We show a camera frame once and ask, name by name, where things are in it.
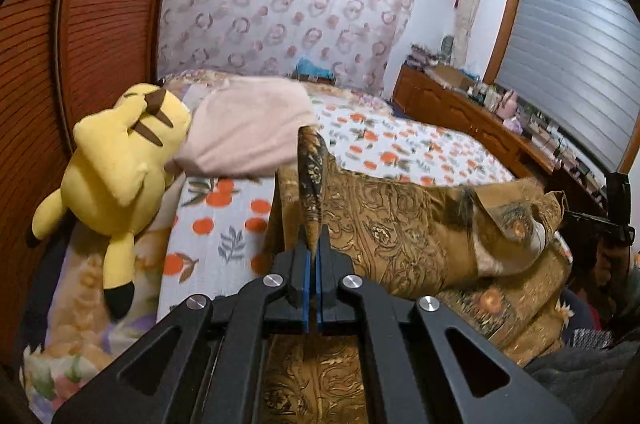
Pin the floral quilt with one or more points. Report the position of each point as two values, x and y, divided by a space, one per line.
81 338

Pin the pink pillow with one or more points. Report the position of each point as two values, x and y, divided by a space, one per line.
246 126

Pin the wooden sideboard cabinet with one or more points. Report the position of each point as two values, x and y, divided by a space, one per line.
537 155

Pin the pink kettle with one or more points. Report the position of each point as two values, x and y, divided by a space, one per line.
507 105

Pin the stack of papers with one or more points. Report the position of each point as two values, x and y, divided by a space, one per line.
422 58

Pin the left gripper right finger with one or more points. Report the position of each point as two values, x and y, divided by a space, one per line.
419 361

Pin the yellow plush toy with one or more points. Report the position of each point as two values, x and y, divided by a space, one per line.
116 180

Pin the circle patterned wall curtain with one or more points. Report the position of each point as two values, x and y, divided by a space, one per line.
350 39

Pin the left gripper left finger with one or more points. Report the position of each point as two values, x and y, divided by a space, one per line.
202 363

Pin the blue item box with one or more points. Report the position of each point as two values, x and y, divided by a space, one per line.
306 71

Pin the cardboard box on cabinet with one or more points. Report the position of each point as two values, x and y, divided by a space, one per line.
449 76

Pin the person right hand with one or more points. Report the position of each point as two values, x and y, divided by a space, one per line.
617 272

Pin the brown louvered wardrobe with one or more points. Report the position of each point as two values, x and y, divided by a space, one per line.
60 60

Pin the grey window blind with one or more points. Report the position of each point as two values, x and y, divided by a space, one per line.
578 62

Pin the brown gold patterned garment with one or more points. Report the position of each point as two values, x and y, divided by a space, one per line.
491 252

